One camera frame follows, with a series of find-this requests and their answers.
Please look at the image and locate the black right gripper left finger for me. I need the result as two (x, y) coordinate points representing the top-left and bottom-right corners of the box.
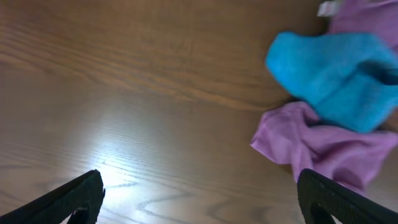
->
(1, 170), (105, 224)

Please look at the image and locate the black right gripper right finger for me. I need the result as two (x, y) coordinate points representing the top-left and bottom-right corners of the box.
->
(297, 169), (397, 224)

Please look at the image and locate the lower purple cloth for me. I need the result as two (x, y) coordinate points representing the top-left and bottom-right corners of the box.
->
(250, 101), (397, 194)

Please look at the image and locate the purple cloth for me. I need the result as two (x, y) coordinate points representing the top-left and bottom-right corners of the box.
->
(250, 101), (397, 194)
(317, 0), (397, 52)

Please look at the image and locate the blue cloth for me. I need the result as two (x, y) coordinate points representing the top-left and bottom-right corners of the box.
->
(265, 32), (397, 133)

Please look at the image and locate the upper purple cloth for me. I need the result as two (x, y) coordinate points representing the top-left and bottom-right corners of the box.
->
(317, 0), (397, 52)

